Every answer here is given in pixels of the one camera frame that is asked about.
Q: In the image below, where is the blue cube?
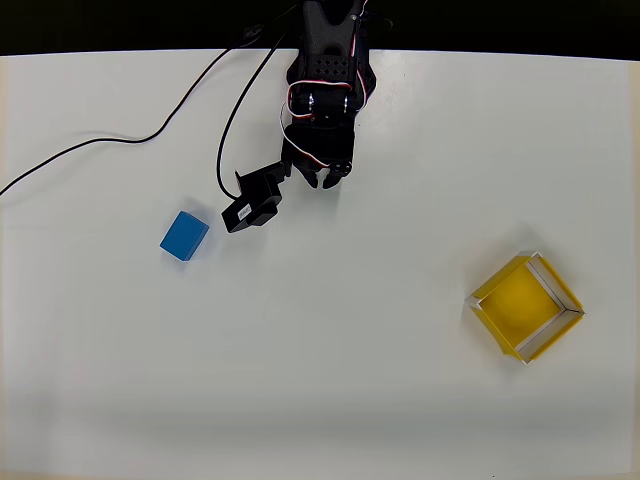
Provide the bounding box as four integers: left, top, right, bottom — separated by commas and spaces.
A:
159, 210, 211, 263

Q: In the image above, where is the yellow open box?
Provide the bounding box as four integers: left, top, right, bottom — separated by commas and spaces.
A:
464, 251, 586, 366

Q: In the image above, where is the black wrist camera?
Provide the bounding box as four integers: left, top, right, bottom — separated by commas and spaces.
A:
221, 160, 294, 235

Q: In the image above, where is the black camera cable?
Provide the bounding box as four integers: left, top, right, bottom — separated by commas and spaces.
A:
0, 19, 301, 199

